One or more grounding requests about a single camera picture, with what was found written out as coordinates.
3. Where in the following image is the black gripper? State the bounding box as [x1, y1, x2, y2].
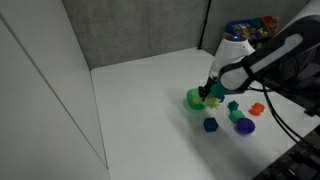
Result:
[198, 76, 218, 102]

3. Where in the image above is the green plastic bowl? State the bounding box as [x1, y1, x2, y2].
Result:
[184, 87, 208, 112]

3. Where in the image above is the dark blue cube block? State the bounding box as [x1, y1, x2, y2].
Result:
[203, 117, 219, 133]

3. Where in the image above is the teal notched block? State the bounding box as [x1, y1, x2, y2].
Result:
[227, 100, 240, 112]

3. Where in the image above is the green cube block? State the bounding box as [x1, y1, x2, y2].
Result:
[228, 109, 246, 124]

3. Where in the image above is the orange notched block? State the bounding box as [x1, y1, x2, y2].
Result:
[248, 102, 267, 117]

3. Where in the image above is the yellow spiky star toy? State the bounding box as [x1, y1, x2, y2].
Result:
[203, 96, 221, 110]

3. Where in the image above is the purple spiky ball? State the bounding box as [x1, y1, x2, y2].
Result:
[235, 117, 256, 136]

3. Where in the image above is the black stand pole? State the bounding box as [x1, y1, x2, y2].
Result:
[197, 0, 213, 51]

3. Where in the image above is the wooden toy storage shelf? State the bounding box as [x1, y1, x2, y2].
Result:
[224, 15, 283, 51]

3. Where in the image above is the black perforated base board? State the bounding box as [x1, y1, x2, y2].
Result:
[253, 124, 320, 180]

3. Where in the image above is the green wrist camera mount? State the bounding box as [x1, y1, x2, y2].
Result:
[209, 82, 235, 98]

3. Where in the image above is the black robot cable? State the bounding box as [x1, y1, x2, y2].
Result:
[260, 82, 320, 153]

